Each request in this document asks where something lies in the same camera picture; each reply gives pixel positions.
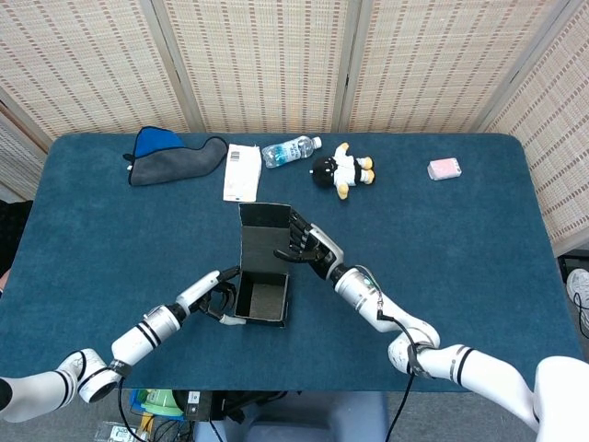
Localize pink tissue pack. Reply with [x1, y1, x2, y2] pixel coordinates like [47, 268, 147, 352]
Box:
[426, 156, 463, 181]

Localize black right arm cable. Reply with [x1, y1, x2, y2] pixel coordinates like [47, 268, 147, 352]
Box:
[375, 298, 418, 442]

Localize black white penguin plush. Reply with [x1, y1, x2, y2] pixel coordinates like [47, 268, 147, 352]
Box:
[310, 142, 376, 201]

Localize green plastic container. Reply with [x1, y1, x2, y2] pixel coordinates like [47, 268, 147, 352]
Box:
[130, 389, 185, 418]

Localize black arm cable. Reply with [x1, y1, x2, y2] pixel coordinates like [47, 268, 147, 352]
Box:
[375, 298, 418, 442]
[117, 375, 139, 442]

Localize grey and blue cloth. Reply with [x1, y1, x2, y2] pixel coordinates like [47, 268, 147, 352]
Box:
[121, 126, 229, 188]

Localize white sneaker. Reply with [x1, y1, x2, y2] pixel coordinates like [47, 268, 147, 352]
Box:
[564, 269, 589, 331]

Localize woven bamboo screen panel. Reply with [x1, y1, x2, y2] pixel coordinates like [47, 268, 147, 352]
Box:
[0, 0, 192, 142]
[151, 0, 363, 134]
[0, 87, 52, 204]
[478, 0, 589, 257]
[340, 0, 572, 134]

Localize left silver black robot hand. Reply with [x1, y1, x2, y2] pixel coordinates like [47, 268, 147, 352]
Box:
[174, 265, 249, 327]

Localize blue cloth-covered table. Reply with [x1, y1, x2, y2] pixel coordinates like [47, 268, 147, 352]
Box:
[0, 132, 588, 395]

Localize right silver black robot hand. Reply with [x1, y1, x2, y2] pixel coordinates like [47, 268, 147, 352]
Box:
[273, 207, 345, 281]

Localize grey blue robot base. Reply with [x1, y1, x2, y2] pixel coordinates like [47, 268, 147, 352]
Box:
[192, 390, 390, 442]

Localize black cardboard box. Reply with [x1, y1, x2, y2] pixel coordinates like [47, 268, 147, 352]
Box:
[233, 202, 295, 329]

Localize white labelled packet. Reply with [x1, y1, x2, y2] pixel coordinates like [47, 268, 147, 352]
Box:
[98, 421, 139, 442]

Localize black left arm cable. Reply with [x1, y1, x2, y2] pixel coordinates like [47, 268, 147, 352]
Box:
[117, 375, 139, 442]

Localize white paper packet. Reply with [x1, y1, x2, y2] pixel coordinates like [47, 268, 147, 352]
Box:
[222, 143, 263, 204]

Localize black device with white label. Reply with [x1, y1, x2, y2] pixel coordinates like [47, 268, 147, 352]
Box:
[177, 390, 215, 423]

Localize clear plastic water bottle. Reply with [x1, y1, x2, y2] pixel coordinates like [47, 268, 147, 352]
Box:
[260, 135, 323, 170]

